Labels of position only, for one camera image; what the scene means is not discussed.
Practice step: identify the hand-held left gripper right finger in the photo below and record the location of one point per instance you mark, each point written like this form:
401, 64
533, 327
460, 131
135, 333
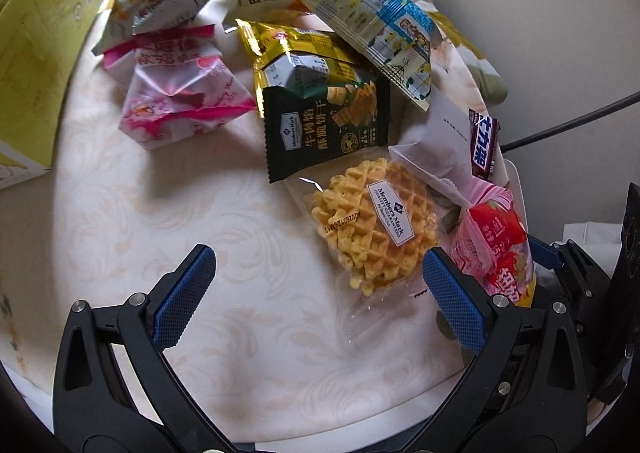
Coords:
452, 298

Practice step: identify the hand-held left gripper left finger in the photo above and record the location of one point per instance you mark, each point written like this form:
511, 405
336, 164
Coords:
182, 293

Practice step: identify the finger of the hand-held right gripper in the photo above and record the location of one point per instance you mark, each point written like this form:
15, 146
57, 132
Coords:
585, 278
547, 253

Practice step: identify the pink strawberry snack packet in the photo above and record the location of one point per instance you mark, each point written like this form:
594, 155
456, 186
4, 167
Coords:
495, 238

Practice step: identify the clear waffle packet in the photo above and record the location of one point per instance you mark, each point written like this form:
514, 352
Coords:
370, 228

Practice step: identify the snickers bar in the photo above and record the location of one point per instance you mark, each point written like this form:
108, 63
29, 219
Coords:
482, 143

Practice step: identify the plain white snack packet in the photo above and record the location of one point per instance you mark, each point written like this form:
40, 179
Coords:
440, 138

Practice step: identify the gold snack packet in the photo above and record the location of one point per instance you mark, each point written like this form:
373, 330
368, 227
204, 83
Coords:
290, 53

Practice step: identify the blue and white snack packet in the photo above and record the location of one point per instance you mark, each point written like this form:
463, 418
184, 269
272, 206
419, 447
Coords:
380, 33

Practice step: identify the yellow-green cardboard box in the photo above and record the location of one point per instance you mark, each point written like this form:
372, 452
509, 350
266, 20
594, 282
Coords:
40, 58

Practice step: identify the pink translucent snack packet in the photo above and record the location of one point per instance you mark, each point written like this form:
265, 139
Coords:
170, 98

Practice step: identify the dark green cracker packet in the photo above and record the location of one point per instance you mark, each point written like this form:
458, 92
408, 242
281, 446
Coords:
310, 133

